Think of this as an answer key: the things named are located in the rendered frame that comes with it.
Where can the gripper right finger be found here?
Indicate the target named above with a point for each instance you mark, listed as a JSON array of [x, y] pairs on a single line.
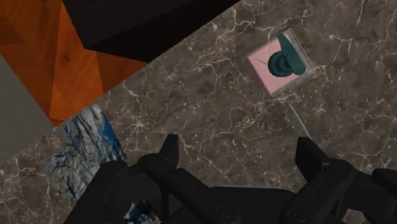
[[325, 186]]

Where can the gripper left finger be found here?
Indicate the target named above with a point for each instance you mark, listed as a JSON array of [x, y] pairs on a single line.
[[145, 183]]

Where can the thin grey rod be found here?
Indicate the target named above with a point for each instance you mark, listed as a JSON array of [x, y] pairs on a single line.
[[298, 120]]

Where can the blue and white marbled block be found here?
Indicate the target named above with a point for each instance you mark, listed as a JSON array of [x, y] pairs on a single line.
[[83, 139]]

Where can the teal knob-shaped object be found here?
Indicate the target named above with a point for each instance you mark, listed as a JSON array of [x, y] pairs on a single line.
[[287, 60]]

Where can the pink square box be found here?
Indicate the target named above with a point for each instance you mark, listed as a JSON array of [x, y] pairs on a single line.
[[263, 66]]

